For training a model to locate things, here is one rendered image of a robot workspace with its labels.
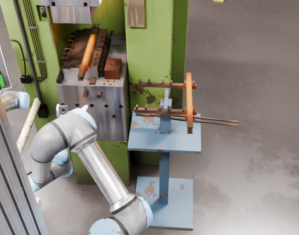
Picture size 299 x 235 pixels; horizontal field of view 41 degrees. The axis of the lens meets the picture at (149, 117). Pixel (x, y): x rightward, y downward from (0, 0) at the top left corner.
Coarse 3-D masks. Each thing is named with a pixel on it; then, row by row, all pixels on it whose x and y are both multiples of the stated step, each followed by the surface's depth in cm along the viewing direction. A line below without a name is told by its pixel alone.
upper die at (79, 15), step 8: (56, 8) 200; (64, 8) 200; (72, 8) 200; (80, 8) 199; (88, 8) 199; (96, 8) 215; (56, 16) 203; (64, 16) 203; (72, 16) 203; (80, 16) 202; (88, 16) 202
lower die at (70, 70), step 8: (80, 32) 254; (88, 32) 252; (104, 32) 251; (80, 40) 245; (88, 40) 243; (96, 40) 244; (80, 48) 239; (96, 48) 238; (72, 56) 235; (80, 56) 233; (96, 56) 232; (64, 64) 229; (72, 64) 227; (80, 64) 225; (88, 64) 225; (96, 64) 227; (64, 72) 227; (72, 72) 227; (88, 72) 226; (96, 72) 226
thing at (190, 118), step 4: (188, 76) 220; (188, 80) 217; (188, 84) 215; (188, 88) 212; (188, 92) 210; (188, 96) 208; (188, 100) 205; (188, 104) 203; (192, 104) 203; (188, 108) 201; (192, 108) 201; (188, 112) 199; (192, 112) 199; (188, 116) 195; (192, 116) 195; (188, 120) 193; (192, 120) 193; (188, 124) 191; (192, 124) 191; (188, 128) 194; (192, 128) 195; (188, 132) 192; (192, 132) 193
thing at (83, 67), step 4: (92, 36) 245; (92, 40) 242; (88, 44) 239; (92, 44) 240; (88, 48) 235; (88, 52) 233; (84, 56) 230; (88, 56) 230; (84, 60) 227; (88, 60) 229; (84, 64) 224; (80, 68) 221; (84, 68) 221; (80, 72) 218; (84, 72) 222; (80, 76) 216; (80, 80) 217
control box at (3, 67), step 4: (0, 48) 212; (0, 52) 212; (0, 56) 213; (0, 60) 213; (4, 60) 214; (0, 64) 213; (4, 64) 214; (0, 68) 214; (4, 68) 214; (4, 72) 215; (4, 76) 215; (8, 76) 216; (4, 80) 215; (8, 80) 216; (8, 84) 217; (4, 88) 216; (8, 88) 217
